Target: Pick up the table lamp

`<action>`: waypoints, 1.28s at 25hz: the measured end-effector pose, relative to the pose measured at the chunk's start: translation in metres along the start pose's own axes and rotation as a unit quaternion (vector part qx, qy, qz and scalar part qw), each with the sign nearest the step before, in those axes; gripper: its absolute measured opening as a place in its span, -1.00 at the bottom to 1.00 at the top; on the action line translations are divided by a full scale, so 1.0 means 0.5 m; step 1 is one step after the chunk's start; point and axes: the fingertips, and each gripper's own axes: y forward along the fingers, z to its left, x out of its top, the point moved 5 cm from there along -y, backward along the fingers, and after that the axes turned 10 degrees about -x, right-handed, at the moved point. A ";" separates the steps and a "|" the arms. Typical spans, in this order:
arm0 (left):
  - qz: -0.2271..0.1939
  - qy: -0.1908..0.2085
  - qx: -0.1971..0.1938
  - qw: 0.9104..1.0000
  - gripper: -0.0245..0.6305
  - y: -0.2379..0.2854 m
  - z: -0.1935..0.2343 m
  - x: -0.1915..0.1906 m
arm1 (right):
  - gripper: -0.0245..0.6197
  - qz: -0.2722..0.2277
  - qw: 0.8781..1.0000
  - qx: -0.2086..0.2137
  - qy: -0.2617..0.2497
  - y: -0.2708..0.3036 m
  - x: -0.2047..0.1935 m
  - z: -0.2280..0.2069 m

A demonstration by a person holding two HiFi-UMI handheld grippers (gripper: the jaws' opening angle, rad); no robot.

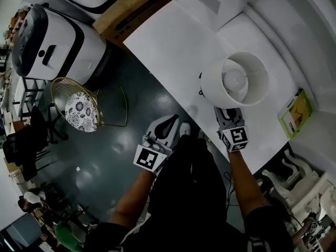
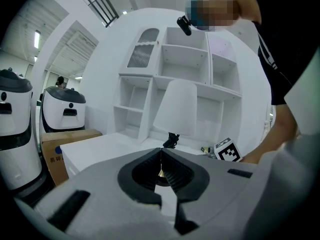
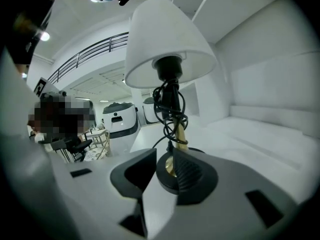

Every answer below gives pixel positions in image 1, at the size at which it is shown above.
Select person's white left shoe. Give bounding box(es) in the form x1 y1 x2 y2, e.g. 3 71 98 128
179 122 191 137

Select brown cardboard box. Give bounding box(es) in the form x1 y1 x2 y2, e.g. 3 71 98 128
92 0 174 43

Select floral round cushion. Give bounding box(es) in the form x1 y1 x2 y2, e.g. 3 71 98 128
65 92 99 133

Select white table lamp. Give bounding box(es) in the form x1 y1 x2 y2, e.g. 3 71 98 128
199 51 270 107

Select person's right forearm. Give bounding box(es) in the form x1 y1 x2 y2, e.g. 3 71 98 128
227 150 269 220

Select white ornate chair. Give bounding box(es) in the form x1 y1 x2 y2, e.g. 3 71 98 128
256 148 336 220

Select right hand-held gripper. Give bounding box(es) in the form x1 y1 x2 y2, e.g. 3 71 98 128
214 106 249 153

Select black office chair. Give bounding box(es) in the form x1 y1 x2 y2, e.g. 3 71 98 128
2 105 69 182

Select green and white box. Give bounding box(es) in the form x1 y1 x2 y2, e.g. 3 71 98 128
278 89 313 139

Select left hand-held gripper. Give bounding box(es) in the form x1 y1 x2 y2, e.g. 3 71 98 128
133 113 181 177

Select person's left forearm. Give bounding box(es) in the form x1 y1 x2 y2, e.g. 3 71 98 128
109 166 158 228

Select large white and black robot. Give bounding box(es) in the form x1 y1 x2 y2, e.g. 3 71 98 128
12 3 109 87

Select black lamp cable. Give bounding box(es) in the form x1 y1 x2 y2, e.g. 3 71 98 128
198 72 205 97

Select black metal frame table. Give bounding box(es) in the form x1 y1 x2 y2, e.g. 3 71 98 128
18 76 46 120

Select black floor cable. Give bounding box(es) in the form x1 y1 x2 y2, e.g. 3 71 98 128
223 171 240 207

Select person's black shirt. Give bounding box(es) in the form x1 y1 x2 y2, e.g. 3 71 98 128
85 205 295 252

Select gold wire chair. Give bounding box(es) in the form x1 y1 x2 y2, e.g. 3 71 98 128
50 77 129 133

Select green chair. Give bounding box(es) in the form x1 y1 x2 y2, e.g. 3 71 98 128
54 220 82 252

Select person's black trousers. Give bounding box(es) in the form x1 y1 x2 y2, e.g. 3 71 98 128
146 134 229 236

